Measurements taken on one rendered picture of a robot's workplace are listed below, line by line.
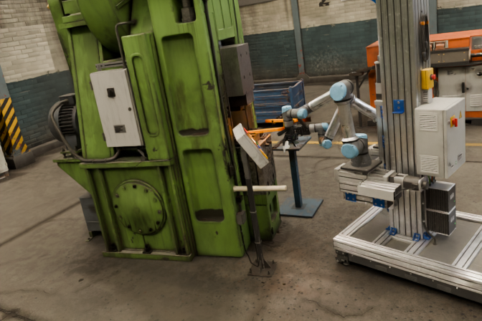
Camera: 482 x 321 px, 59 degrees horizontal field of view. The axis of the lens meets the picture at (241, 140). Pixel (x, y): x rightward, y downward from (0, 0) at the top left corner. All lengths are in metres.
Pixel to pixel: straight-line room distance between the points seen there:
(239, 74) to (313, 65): 8.21
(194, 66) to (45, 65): 6.33
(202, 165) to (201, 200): 0.33
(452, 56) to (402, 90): 3.61
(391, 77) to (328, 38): 8.34
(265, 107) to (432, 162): 4.91
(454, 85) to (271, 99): 2.89
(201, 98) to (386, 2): 1.52
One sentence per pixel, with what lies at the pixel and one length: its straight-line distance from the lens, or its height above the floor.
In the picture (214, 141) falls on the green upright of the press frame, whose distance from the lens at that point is 3.46.
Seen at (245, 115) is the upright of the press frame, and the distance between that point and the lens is 4.03.
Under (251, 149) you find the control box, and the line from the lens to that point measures 3.05.
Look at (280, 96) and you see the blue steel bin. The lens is 7.55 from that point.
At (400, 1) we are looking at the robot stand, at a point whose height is 1.93.
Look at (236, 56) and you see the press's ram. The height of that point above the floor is 1.69.
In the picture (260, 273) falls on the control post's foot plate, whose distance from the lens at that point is 3.60.
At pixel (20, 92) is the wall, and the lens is 9.16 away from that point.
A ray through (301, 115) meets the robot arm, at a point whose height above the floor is 1.23.
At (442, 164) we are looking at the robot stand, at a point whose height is 0.86.
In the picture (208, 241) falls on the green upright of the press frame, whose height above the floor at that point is 0.15.
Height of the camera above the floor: 1.99
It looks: 16 degrees down
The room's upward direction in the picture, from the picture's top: 9 degrees counter-clockwise
